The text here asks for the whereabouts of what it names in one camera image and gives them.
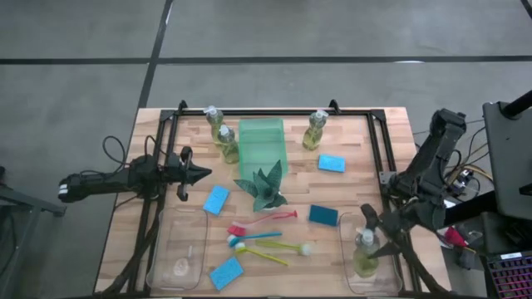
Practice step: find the clear yellow dish soap bottle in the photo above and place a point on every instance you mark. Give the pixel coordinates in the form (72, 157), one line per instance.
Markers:
(365, 261)
(229, 149)
(312, 137)
(215, 122)

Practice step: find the green translucent plastic bin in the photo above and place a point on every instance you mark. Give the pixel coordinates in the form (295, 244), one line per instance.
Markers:
(262, 141)

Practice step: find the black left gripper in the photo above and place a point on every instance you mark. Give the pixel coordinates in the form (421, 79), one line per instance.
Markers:
(178, 172)

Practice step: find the black stand pole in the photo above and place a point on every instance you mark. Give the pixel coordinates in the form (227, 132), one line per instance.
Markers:
(519, 106)

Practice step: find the blue dish brush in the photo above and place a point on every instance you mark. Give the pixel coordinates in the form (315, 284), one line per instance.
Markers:
(233, 242)

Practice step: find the black stand panel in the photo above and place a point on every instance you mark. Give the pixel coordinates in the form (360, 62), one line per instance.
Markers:
(511, 166)

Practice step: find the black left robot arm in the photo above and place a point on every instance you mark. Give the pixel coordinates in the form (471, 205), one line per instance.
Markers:
(95, 182)

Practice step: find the dark teal sponge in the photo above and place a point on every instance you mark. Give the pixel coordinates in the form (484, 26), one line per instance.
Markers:
(323, 215)

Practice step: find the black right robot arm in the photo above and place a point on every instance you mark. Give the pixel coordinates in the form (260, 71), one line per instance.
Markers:
(440, 141)

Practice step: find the yellow dish brush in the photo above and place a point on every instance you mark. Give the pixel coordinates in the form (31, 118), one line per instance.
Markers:
(240, 246)

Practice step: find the clear plastic bin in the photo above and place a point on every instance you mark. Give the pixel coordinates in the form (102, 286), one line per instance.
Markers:
(178, 232)
(344, 241)

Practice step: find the light blue sponge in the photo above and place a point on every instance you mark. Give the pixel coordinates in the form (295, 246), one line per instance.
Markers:
(216, 200)
(331, 163)
(226, 273)

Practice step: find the red and pink dish brush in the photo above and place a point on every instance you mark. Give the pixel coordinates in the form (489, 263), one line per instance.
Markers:
(237, 229)

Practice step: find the white paper sheet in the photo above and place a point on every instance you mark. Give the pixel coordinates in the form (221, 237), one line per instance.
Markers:
(449, 204)

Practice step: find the black diagonal bar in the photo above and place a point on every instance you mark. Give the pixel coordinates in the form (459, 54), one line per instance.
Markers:
(474, 207)

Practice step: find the backlit keyboard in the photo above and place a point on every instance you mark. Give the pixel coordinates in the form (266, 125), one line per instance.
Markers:
(511, 278)

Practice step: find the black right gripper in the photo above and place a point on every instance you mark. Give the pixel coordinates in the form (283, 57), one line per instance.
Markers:
(397, 226)

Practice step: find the small blue electronics module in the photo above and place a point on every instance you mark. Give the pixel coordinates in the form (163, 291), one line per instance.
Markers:
(464, 182)

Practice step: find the grey metal stand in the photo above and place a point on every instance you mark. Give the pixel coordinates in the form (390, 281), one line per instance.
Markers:
(25, 201)

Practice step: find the black aluminium table frame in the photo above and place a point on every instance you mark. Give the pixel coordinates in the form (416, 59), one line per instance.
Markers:
(270, 112)

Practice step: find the red plastic object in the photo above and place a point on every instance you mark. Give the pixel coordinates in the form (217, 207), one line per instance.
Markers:
(453, 237)

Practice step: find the snake plant in white pot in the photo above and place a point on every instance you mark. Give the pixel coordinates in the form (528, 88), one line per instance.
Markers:
(266, 189)

